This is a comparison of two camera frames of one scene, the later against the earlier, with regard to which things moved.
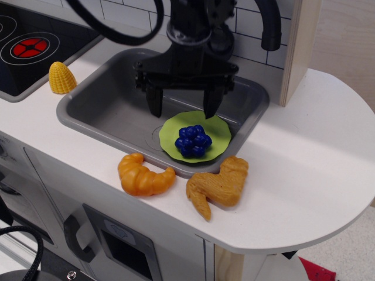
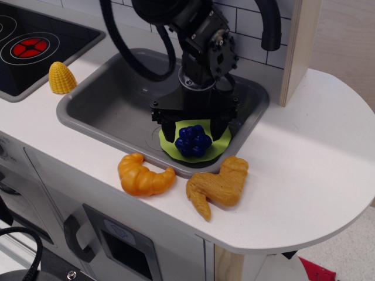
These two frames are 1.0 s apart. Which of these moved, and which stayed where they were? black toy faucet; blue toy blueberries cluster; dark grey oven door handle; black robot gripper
Moved: black robot gripper
Stayed: dark grey oven door handle; black toy faucet; blue toy blueberries cluster
